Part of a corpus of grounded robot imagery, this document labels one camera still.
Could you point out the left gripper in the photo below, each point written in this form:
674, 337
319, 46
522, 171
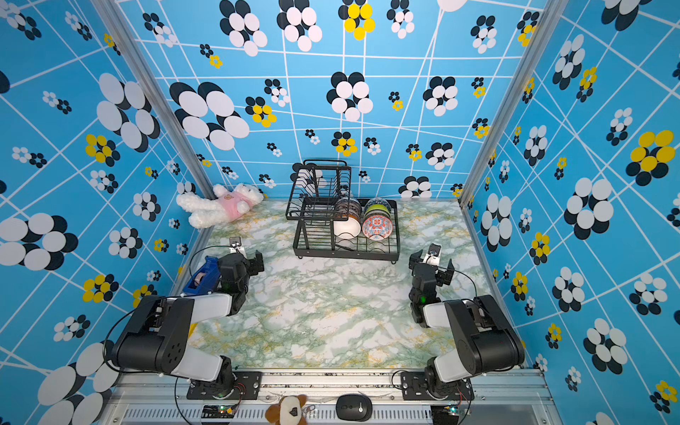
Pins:
256, 265

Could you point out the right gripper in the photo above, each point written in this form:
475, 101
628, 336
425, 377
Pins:
446, 279

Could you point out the red blue patterned bowl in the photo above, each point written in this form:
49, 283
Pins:
377, 227

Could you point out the lime green bowl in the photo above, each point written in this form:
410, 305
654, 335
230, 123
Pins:
378, 203

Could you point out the plain white bowl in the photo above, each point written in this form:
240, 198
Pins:
348, 229

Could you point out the brown white patterned bowl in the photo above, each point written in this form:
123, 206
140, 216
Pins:
347, 207

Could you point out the pink striped bowl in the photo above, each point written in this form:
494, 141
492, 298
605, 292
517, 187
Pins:
378, 210

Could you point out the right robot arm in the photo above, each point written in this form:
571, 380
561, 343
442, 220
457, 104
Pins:
484, 339

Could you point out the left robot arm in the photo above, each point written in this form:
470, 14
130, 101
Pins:
156, 336

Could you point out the blue tape dispenser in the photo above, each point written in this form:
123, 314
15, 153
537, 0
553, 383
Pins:
205, 280

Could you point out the white plush toy pink shirt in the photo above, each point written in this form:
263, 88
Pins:
227, 207

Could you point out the right circuit board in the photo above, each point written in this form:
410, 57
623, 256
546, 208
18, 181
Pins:
445, 414

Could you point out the circuit board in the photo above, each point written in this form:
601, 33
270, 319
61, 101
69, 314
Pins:
445, 414
218, 412

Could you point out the brown plush dog toy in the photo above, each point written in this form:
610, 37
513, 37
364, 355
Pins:
289, 411

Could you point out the left circuit board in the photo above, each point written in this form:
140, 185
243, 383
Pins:
218, 412

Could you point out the black computer mouse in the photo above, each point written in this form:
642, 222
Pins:
354, 407

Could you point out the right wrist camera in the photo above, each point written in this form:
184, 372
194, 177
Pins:
433, 256

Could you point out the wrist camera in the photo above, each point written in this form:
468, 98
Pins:
433, 256
235, 245

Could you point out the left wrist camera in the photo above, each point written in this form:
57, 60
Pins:
235, 245

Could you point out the black wire dish rack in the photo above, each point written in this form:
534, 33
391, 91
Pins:
332, 222

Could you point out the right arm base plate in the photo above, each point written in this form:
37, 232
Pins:
425, 385

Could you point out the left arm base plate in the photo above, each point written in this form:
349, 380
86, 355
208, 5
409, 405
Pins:
234, 386

